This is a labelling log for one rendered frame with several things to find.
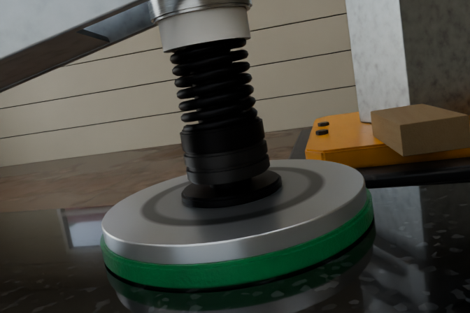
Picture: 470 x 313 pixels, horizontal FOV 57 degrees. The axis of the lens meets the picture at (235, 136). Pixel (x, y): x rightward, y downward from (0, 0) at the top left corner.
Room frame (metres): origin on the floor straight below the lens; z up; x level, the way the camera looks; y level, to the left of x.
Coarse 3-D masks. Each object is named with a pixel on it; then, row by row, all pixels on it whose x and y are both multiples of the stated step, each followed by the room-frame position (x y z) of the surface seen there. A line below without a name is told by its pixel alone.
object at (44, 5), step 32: (0, 0) 0.29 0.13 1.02; (32, 0) 0.29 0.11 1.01; (64, 0) 0.29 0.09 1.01; (96, 0) 0.29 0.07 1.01; (128, 0) 0.29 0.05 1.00; (0, 32) 0.29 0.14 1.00; (32, 32) 0.29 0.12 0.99; (64, 32) 0.29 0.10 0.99; (96, 32) 0.40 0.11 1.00; (128, 32) 0.40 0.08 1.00; (0, 64) 0.31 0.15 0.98; (32, 64) 0.35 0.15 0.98; (64, 64) 0.40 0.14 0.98
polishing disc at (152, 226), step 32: (288, 160) 0.43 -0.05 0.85; (320, 160) 0.41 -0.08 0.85; (160, 192) 0.39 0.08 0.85; (288, 192) 0.32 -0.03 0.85; (320, 192) 0.31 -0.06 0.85; (352, 192) 0.29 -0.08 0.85; (128, 224) 0.31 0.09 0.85; (160, 224) 0.29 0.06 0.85; (192, 224) 0.28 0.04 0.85; (224, 224) 0.27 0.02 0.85; (256, 224) 0.26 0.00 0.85; (288, 224) 0.25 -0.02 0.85; (320, 224) 0.26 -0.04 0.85; (128, 256) 0.27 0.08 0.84; (160, 256) 0.25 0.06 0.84; (192, 256) 0.25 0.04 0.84; (224, 256) 0.24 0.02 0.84
